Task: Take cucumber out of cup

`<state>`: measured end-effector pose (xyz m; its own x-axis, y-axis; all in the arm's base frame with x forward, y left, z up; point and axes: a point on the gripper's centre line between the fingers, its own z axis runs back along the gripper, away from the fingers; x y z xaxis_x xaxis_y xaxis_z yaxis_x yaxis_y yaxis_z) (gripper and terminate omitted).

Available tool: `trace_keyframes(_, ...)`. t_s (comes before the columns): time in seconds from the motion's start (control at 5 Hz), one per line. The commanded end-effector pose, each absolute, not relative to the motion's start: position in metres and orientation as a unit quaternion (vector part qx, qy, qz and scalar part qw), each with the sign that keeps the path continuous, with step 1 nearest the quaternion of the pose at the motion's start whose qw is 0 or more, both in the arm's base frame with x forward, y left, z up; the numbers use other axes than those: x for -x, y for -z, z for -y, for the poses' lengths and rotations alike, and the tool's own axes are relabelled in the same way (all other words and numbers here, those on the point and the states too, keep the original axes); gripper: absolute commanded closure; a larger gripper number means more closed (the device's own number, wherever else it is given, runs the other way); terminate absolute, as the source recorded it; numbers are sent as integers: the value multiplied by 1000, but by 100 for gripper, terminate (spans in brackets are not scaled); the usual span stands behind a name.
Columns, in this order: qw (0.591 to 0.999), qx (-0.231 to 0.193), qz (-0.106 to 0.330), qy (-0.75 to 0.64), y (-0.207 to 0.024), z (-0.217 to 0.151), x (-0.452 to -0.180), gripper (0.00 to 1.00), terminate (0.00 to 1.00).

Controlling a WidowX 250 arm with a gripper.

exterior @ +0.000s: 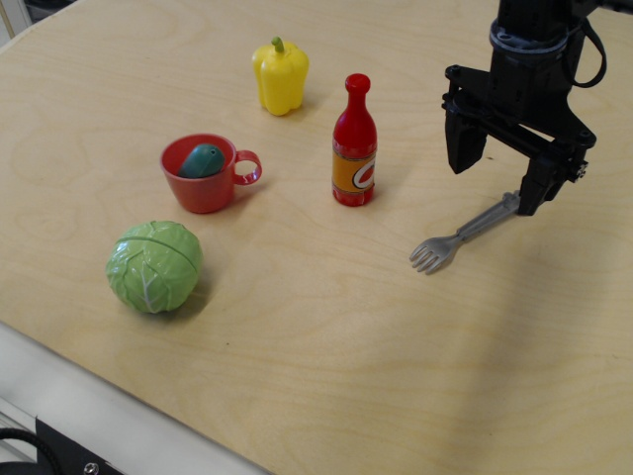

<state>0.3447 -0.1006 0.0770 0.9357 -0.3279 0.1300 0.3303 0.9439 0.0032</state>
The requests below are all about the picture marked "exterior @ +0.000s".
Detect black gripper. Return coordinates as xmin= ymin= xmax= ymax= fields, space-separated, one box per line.
xmin=443 ymin=49 xmax=595 ymax=216

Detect green toy cucumber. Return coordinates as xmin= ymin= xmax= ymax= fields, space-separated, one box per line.
xmin=177 ymin=143 xmax=225 ymax=179

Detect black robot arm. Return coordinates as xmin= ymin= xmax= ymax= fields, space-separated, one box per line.
xmin=443 ymin=1 xmax=604 ymax=216

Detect red plastic cup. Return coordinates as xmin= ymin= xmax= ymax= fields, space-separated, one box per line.
xmin=160 ymin=134 xmax=262 ymax=214

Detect grey plastic toy fork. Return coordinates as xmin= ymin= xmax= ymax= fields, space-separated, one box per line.
xmin=409 ymin=191 xmax=520 ymax=274

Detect red toy sauce bottle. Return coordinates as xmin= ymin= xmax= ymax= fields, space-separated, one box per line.
xmin=331 ymin=73 xmax=378 ymax=207

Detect yellow toy bell pepper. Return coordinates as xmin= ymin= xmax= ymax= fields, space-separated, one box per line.
xmin=252 ymin=37 xmax=310 ymax=116

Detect green toy cabbage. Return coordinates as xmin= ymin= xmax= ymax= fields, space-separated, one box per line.
xmin=105 ymin=221 xmax=203 ymax=314

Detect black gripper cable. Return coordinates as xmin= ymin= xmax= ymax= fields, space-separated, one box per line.
xmin=563 ymin=18 xmax=607 ymax=89

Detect black corner bracket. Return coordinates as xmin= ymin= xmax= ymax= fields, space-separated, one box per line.
xmin=36 ymin=419 xmax=123 ymax=475

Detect black cable bottom left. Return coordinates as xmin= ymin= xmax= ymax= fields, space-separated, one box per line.
xmin=0 ymin=427 xmax=55 ymax=469

